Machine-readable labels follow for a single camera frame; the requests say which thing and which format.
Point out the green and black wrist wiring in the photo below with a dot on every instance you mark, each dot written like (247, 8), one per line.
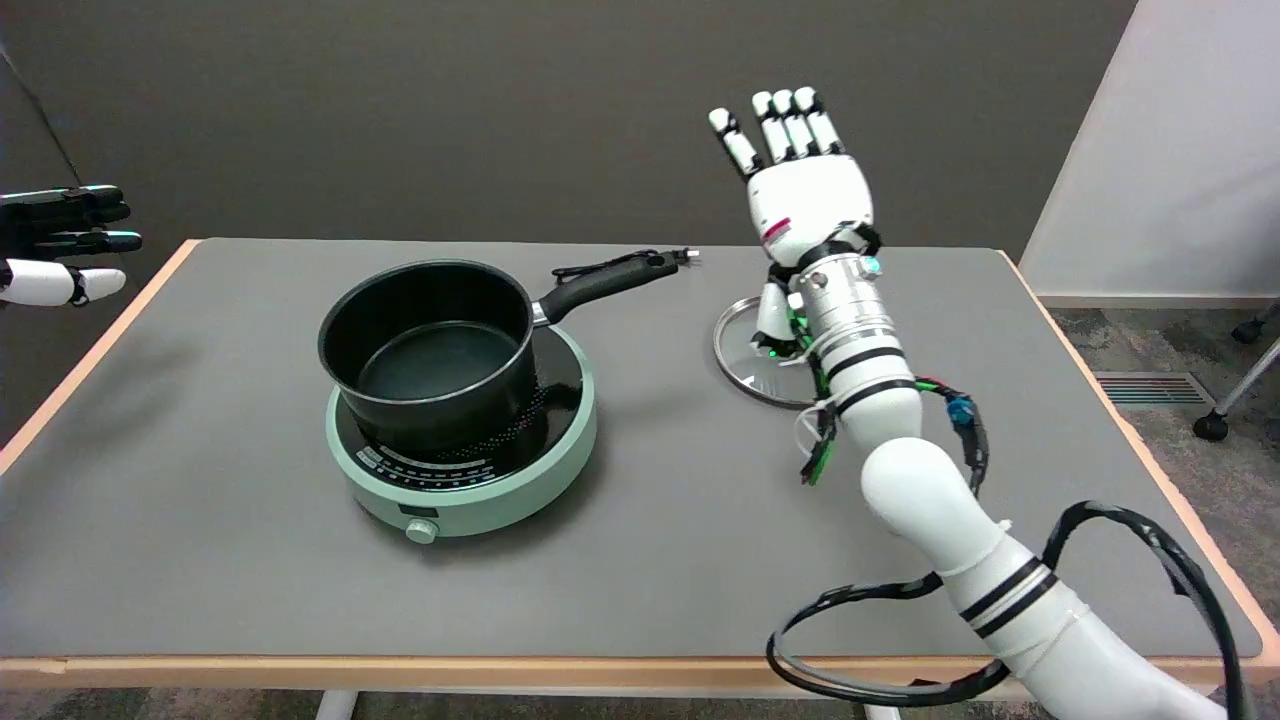
(965, 418)

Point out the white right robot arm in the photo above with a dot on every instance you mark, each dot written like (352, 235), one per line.
(930, 490)

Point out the glass pot lid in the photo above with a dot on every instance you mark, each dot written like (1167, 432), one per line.
(740, 350)

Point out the mint green induction cooker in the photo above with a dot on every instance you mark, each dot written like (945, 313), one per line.
(480, 500)

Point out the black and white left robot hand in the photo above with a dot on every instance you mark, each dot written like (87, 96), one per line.
(50, 282)

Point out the grey chair leg with caster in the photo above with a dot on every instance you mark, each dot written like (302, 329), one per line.
(1245, 385)

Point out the black chair caster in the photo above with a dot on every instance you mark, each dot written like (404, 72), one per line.
(1247, 330)

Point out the white table leg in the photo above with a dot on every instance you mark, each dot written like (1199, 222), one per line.
(336, 706)
(882, 712)

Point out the floor air vent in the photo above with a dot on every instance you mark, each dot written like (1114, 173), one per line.
(1150, 390)

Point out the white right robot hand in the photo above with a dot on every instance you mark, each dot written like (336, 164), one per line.
(808, 200)

